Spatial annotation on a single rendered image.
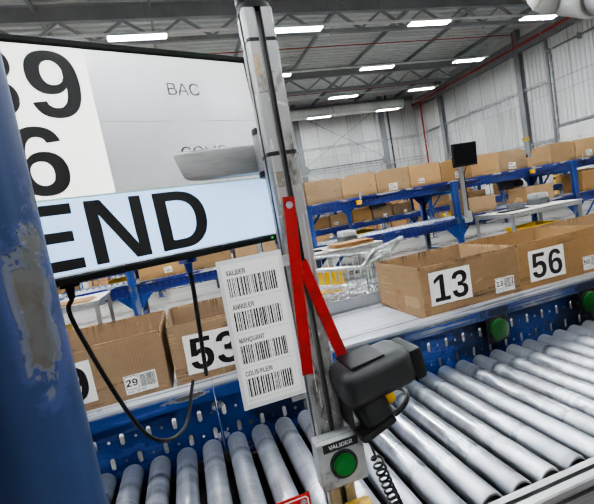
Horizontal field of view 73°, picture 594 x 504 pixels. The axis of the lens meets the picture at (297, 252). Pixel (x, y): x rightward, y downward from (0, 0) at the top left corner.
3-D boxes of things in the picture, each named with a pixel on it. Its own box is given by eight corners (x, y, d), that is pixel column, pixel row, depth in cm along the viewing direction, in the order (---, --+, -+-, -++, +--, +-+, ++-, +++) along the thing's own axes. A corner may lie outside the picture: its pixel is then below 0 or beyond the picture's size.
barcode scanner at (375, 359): (442, 411, 53) (421, 339, 52) (364, 452, 50) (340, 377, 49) (414, 393, 59) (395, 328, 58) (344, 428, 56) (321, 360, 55)
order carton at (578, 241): (521, 293, 138) (515, 245, 137) (464, 283, 167) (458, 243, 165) (605, 269, 149) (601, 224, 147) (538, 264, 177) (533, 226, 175)
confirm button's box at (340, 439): (325, 497, 52) (316, 448, 52) (317, 482, 55) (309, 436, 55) (371, 479, 54) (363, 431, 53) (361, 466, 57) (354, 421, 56)
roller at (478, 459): (531, 518, 70) (514, 503, 69) (385, 400, 120) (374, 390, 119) (546, 494, 71) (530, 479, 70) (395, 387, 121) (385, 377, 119)
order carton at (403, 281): (425, 320, 128) (417, 268, 126) (380, 305, 156) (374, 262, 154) (522, 292, 139) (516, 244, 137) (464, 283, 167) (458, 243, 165)
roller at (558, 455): (587, 455, 73) (601, 471, 74) (423, 365, 123) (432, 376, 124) (572, 476, 72) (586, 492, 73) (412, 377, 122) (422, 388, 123)
